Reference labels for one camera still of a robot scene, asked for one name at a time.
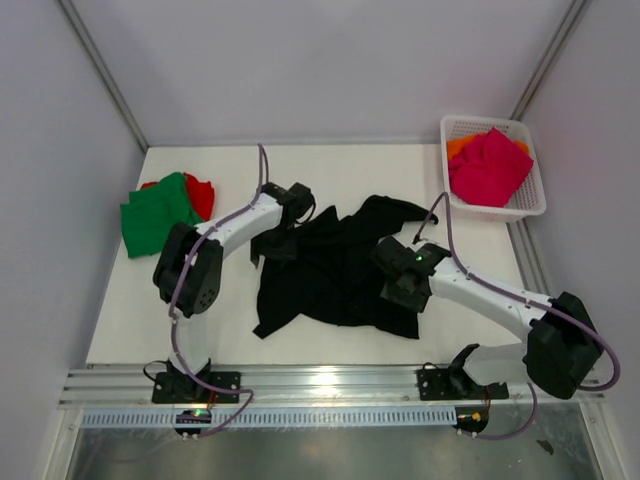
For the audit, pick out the grey slotted cable duct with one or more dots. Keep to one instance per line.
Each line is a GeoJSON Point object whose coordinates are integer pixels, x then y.
{"type": "Point", "coordinates": [269, 417]}

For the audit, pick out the green t shirt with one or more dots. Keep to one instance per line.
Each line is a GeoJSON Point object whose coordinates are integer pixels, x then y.
{"type": "Point", "coordinates": [150, 214]}

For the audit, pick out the aluminium front rail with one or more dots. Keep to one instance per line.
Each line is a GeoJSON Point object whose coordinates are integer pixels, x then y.
{"type": "Point", "coordinates": [113, 386]}

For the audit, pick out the frame post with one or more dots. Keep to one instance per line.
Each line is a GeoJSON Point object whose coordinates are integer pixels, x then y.
{"type": "Point", "coordinates": [558, 41]}
{"type": "Point", "coordinates": [82, 34]}

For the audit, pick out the left rear frame post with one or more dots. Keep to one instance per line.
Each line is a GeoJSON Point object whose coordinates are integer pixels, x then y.
{"type": "Point", "coordinates": [82, 34]}

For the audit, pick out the white plastic basket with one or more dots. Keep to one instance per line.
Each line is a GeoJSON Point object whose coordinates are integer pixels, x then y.
{"type": "Point", "coordinates": [529, 200]}

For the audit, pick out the right rear frame post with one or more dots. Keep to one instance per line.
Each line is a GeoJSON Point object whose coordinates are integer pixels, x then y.
{"type": "Point", "coordinates": [558, 41]}

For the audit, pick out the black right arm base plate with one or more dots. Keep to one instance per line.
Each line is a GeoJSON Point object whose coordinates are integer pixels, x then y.
{"type": "Point", "coordinates": [435, 385]}

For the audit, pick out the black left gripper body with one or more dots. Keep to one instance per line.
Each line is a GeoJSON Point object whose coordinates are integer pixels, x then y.
{"type": "Point", "coordinates": [290, 226]}

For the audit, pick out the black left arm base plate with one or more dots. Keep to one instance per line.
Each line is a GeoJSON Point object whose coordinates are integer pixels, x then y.
{"type": "Point", "coordinates": [176, 387]}

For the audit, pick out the pink t shirt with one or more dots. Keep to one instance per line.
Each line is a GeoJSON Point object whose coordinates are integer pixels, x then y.
{"type": "Point", "coordinates": [489, 170]}

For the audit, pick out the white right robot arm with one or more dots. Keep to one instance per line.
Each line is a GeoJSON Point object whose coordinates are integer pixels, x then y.
{"type": "Point", "coordinates": [554, 349]}

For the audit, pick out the red t shirt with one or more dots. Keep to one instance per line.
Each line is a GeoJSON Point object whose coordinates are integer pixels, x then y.
{"type": "Point", "coordinates": [200, 195]}

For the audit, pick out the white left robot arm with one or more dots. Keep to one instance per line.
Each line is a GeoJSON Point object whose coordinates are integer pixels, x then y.
{"type": "Point", "coordinates": [189, 271]}

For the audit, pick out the orange t shirt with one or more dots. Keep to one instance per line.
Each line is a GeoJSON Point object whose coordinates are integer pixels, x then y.
{"type": "Point", "coordinates": [456, 146]}

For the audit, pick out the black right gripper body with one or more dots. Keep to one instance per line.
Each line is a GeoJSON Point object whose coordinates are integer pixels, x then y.
{"type": "Point", "coordinates": [393, 289]}

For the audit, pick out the black t shirt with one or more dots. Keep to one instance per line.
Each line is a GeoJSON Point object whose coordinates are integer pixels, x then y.
{"type": "Point", "coordinates": [332, 279]}

